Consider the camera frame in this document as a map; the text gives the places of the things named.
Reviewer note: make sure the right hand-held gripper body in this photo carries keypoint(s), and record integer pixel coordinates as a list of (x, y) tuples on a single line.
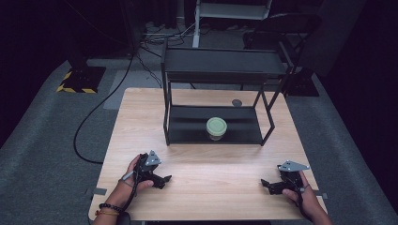
[(291, 176)]

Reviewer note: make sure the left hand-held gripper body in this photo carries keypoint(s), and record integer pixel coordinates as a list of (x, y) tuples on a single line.
[(147, 167)]

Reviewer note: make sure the glass jar with green lid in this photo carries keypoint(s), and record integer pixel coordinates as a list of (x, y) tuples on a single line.
[(216, 128)]

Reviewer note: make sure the black metal two-tier shelf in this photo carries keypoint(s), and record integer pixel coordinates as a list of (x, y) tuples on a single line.
[(216, 65)]

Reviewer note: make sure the person's right hand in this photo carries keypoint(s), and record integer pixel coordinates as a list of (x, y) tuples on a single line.
[(305, 198)]

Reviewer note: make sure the person's left hand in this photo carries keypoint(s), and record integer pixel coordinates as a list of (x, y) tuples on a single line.
[(126, 189)]

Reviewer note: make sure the grey tape piece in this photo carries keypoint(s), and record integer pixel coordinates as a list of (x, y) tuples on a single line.
[(100, 191), (322, 195)]

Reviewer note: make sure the round dark table grommet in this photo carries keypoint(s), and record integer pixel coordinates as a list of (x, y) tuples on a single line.
[(237, 102)]

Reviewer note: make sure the plain black stand base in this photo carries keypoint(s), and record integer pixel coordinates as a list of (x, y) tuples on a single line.
[(302, 84)]

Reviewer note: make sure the stand base with yellow-black stripes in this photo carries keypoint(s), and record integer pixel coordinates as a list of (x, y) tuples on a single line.
[(82, 79)]

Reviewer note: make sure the white metal stand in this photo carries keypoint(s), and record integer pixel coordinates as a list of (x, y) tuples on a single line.
[(231, 11)]

